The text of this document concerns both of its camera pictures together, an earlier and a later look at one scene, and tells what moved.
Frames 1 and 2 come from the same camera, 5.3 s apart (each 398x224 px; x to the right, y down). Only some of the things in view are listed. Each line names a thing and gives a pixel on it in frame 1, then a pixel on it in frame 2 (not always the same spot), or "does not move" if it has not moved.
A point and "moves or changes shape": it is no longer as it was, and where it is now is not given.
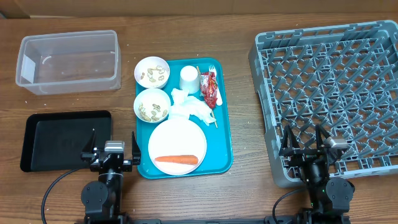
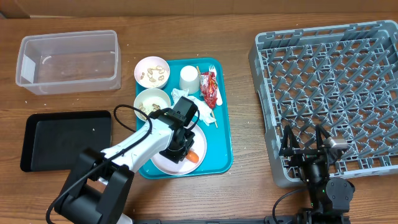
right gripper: (301, 154) does not move
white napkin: (184, 106) does not move
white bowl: (152, 105) does not move
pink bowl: (152, 72) does not move
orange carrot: (188, 159) moves or changes shape
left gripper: (88, 155) -> (178, 155)
